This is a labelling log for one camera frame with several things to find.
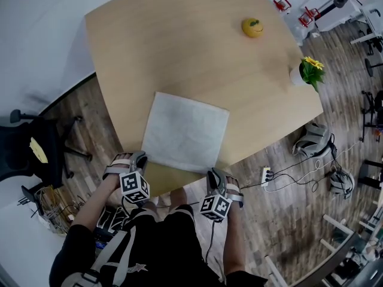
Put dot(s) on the white towel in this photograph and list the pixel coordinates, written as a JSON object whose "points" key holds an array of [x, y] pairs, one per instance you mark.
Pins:
{"points": [[185, 130]]}

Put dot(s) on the sunflower plant in white pot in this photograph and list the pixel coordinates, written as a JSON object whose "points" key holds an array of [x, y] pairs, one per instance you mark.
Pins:
{"points": [[308, 72]]}

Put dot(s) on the person's legs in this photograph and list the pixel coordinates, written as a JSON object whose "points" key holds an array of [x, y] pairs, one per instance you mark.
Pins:
{"points": [[176, 197]]}

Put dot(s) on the black rolling chair base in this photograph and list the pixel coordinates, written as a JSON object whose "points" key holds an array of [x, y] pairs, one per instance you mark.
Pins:
{"points": [[372, 48]]}

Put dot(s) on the person's left forearm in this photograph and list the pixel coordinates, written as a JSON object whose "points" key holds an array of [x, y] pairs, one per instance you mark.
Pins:
{"points": [[95, 202]]}

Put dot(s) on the person's right hand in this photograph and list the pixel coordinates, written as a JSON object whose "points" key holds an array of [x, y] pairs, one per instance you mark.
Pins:
{"points": [[232, 181]]}

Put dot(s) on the white power strip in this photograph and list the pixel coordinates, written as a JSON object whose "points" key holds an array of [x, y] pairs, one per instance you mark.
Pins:
{"points": [[265, 176]]}

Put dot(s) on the person's black clothing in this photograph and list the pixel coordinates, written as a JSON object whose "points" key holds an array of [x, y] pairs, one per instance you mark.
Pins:
{"points": [[167, 250]]}

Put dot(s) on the black office chair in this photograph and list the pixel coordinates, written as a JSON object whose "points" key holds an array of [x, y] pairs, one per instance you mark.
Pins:
{"points": [[33, 148]]}

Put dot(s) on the yellow smiley face ball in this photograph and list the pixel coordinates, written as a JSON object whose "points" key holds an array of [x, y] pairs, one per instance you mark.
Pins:
{"points": [[253, 27]]}

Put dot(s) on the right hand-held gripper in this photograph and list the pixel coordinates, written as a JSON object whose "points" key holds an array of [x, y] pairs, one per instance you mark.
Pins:
{"points": [[215, 205]]}

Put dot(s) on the person's left hand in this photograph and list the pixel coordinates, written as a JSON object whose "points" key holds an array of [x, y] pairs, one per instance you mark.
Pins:
{"points": [[122, 156]]}

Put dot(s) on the person's right forearm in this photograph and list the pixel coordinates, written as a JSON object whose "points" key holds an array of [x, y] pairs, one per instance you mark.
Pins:
{"points": [[236, 241]]}

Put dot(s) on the red clamp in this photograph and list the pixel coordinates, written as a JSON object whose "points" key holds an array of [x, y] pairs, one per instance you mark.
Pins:
{"points": [[308, 16], [282, 4]]}

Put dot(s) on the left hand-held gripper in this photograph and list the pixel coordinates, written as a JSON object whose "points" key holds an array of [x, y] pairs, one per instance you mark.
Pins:
{"points": [[134, 185]]}

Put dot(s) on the yellow cushion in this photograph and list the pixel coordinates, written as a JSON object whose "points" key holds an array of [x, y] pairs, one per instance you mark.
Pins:
{"points": [[39, 149]]}

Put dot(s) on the white frame table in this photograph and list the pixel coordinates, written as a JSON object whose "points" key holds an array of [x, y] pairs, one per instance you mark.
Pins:
{"points": [[332, 250]]}

